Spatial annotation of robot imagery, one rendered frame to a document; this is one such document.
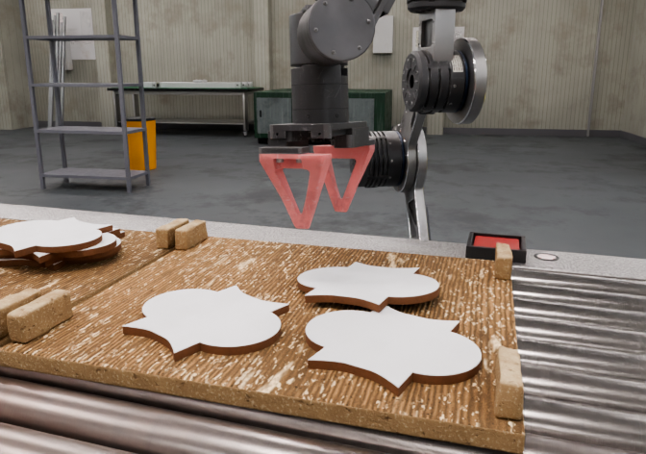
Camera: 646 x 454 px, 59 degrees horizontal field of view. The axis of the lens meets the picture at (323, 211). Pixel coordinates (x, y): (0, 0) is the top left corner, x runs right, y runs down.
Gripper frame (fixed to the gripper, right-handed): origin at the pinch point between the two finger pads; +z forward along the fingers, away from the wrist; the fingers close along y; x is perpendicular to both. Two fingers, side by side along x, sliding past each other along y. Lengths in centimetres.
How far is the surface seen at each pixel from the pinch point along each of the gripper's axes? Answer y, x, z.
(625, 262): 28.9, -29.8, 10.1
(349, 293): -4.9, -4.8, 6.9
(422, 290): -1.4, -11.0, 6.8
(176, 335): -17.7, 5.4, 7.6
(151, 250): 1.7, 24.9, 6.6
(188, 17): 908, 705, -196
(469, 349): -10.1, -17.1, 8.4
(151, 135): 488, 452, 13
